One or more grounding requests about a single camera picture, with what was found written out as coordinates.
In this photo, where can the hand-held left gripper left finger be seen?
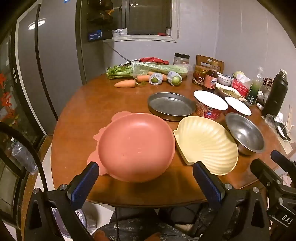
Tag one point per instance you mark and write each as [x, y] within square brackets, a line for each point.
[84, 183]

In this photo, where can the window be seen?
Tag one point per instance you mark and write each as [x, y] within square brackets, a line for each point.
[148, 16]

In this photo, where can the dark sauce bottle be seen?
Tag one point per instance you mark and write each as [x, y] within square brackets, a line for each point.
[210, 82]

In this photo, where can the clear plastic bottle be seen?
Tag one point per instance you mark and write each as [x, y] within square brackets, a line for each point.
[23, 155]

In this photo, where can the white dish of green vegetables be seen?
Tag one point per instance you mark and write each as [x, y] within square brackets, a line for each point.
[227, 91]

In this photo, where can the wooden chair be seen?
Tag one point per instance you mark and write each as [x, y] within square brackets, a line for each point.
[203, 60]

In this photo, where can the white ceramic bowl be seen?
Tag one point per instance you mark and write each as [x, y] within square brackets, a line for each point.
[225, 81]

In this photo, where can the green fruit in foam net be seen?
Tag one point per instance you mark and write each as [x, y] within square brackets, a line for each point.
[155, 79]
[175, 80]

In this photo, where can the white box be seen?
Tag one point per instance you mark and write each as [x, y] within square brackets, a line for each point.
[120, 32]

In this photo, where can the clear bottle with green liquid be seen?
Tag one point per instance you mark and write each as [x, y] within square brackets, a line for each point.
[253, 92]

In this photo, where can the celery in plastic bag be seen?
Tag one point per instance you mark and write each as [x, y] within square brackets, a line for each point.
[161, 68]

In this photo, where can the clear glass cup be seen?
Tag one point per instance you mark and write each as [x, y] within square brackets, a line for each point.
[271, 119]

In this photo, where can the black thermos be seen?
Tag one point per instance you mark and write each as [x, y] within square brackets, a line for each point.
[275, 95]

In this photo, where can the steel bowl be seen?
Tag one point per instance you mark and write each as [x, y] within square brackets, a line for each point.
[245, 134]

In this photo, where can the red snack packet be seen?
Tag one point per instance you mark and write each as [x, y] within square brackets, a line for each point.
[155, 60]

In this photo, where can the round metal pan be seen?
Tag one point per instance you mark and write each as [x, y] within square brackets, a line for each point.
[171, 105]

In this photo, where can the red paper noodle bowl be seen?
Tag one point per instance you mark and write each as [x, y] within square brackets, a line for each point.
[209, 99]
[238, 105]

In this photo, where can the blue box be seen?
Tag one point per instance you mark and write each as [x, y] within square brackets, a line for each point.
[94, 36]

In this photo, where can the pale yellow round fruit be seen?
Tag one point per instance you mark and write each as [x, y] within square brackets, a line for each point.
[239, 74]

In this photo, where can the pickle jar with yellow lid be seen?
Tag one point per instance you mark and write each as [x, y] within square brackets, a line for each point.
[200, 76]

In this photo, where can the grey refrigerator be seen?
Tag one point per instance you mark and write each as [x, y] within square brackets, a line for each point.
[60, 58]

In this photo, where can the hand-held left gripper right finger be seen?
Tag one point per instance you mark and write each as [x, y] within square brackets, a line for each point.
[208, 185]

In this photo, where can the dark glass door cabinet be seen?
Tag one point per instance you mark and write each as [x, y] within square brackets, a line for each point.
[9, 92]

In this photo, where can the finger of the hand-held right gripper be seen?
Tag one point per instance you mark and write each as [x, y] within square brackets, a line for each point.
[261, 171]
[278, 156]

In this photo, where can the red tissue pack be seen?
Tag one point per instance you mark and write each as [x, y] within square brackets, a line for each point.
[240, 89]

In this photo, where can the carrot with green top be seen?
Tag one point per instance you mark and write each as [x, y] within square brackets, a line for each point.
[124, 83]

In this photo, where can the plastic jar with black lid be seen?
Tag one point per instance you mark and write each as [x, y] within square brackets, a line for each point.
[181, 59]

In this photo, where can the dark floral seat cushion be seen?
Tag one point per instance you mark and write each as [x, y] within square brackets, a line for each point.
[138, 229]

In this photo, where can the small glass jar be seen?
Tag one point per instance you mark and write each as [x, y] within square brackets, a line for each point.
[168, 31]

